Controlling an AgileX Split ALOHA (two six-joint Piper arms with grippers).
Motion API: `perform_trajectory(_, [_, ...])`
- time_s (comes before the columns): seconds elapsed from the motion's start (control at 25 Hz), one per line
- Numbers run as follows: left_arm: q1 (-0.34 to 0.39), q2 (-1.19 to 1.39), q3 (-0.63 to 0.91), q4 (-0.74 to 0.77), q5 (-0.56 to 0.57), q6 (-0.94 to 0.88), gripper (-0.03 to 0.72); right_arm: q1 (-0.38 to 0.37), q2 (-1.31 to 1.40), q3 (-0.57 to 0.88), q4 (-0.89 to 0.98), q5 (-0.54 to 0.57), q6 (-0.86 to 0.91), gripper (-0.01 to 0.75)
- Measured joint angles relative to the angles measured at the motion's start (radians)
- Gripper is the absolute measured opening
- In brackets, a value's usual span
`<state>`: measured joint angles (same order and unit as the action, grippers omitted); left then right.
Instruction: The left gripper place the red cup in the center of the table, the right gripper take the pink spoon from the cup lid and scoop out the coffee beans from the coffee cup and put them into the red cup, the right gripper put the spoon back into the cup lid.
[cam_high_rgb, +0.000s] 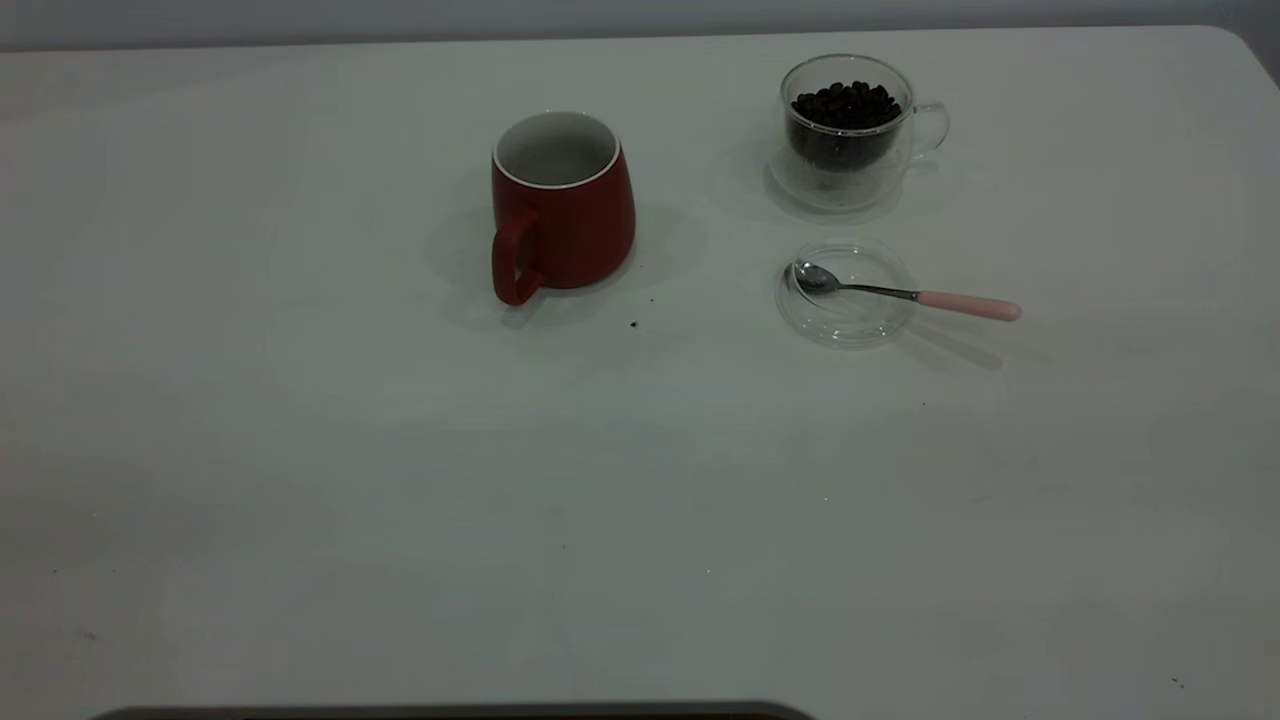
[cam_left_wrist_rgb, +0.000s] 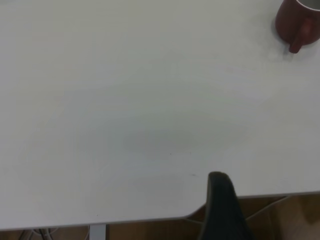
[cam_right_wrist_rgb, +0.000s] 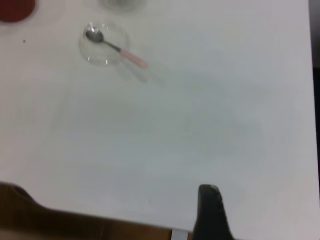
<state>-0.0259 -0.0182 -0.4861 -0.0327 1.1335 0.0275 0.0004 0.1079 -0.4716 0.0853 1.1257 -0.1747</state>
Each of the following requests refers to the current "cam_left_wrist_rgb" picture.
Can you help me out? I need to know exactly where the red ceramic mug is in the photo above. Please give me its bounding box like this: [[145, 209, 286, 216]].
[[274, 0, 320, 54]]

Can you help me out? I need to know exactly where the white metal table leg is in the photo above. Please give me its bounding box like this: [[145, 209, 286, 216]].
[[89, 224, 109, 240]]

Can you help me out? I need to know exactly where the grey cable bundle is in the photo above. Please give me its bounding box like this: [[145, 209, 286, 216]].
[[19, 227, 60, 240]]

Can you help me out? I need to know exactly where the thin white cable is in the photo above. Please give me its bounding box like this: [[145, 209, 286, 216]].
[[246, 195, 291, 221]]

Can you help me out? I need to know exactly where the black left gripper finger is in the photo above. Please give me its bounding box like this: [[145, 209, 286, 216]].
[[198, 171, 256, 240]]

